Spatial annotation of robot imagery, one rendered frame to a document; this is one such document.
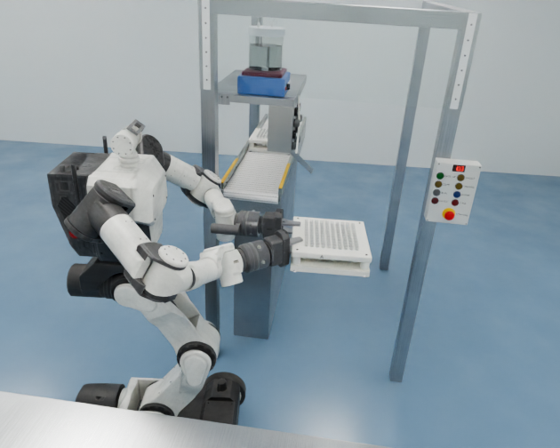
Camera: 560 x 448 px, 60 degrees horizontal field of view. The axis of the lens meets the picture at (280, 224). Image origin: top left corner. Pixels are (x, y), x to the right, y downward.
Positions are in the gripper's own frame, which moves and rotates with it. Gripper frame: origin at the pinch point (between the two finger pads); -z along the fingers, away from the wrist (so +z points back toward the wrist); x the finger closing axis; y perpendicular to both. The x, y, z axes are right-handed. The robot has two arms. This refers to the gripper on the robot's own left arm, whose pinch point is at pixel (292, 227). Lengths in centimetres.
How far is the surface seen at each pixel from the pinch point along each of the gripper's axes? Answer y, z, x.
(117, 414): 71, 31, 16
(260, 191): -59, 22, 13
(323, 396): -31, -15, 108
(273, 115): -55, 16, -24
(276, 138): -55, 14, -14
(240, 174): -77, 35, 13
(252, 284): -68, 28, 71
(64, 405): 71, 44, 16
